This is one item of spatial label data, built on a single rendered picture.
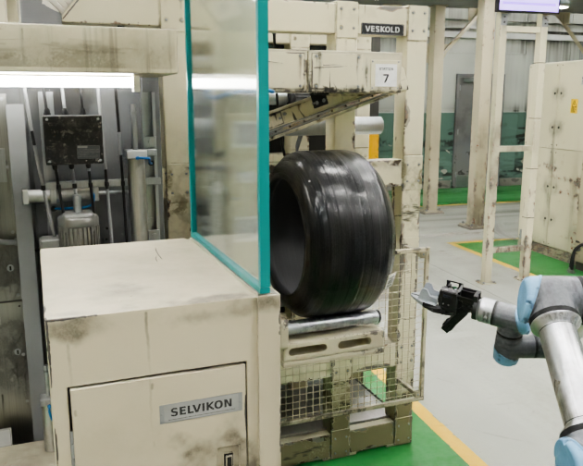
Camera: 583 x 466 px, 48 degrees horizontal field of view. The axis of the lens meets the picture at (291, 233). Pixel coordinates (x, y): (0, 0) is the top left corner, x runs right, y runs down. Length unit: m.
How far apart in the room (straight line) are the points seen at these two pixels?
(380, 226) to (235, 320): 0.92
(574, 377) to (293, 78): 1.34
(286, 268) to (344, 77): 0.72
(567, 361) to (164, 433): 0.89
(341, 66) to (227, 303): 1.40
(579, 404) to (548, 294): 0.28
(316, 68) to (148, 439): 1.52
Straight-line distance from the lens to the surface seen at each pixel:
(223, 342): 1.17
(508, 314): 2.00
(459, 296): 2.02
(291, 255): 2.44
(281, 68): 2.31
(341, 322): 2.14
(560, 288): 1.69
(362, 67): 2.43
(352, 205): 1.97
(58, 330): 1.12
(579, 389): 1.56
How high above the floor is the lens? 1.61
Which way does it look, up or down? 11 degrees down
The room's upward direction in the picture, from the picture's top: straight up
